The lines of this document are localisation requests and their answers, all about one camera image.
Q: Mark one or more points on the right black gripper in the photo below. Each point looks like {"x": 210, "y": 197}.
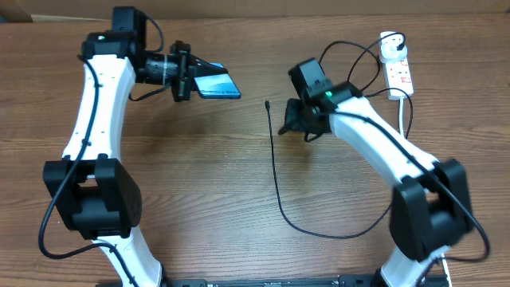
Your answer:
{"x": 294, "y": 124}

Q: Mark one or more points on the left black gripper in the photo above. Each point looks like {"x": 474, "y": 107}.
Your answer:
{"x": 185, "y": 74}

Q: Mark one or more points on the blue Galaxy smartphone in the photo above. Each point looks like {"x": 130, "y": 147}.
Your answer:
{"x": 216, "y": 87}

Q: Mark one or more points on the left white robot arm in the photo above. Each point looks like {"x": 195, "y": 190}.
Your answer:
{"x": 89, "y": 186}

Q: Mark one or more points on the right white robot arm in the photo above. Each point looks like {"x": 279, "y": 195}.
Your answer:
{"x": 430, "y": 207}

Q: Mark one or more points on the white charger plug adapter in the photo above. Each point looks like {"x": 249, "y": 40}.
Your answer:
{"x": 389, "y": 51}

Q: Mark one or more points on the white power strip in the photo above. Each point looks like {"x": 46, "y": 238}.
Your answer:
{"x": 397, "y": 75}

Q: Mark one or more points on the brown cardboard wall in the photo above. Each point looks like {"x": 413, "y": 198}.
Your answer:
{"x": 27, "y": 10}

